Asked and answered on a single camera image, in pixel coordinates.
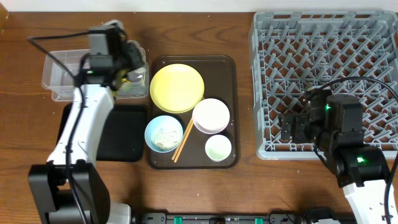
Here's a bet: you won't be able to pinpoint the yellow plate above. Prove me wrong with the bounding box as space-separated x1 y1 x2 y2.
150 63 205 114

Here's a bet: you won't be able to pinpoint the white tissue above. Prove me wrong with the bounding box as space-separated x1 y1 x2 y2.
127 67 146 83

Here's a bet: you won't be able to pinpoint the yellow green wrapper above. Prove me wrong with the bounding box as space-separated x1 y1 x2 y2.
119 74 147 95

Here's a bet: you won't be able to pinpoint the black waste tray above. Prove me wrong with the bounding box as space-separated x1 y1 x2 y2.
47 103 147 165

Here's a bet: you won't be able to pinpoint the clear plastic bin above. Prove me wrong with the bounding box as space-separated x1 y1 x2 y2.
42 49 149 101

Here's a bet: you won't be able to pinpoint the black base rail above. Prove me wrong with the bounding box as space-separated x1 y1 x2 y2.
131 207 356 224

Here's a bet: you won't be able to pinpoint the light blue bowl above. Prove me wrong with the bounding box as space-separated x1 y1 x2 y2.
144 115 183 153

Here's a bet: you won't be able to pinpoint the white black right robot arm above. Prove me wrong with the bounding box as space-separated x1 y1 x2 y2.
278 89 397 223

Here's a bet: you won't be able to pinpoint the pink bowl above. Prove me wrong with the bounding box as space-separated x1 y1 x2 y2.
192 98 230 134

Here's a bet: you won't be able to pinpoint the grey dishwasher rack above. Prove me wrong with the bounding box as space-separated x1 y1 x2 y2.
249 11 397 160

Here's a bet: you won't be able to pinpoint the white green cup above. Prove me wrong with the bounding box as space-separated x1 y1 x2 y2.
205 134 232 162

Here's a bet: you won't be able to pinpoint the dark brown serving tray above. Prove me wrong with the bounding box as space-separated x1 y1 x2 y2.
145 55 239 170

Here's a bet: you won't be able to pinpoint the rice leftovers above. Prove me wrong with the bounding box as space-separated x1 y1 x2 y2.
151 128 181 151

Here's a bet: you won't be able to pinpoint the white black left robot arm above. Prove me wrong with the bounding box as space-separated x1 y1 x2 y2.
28 38 147 223

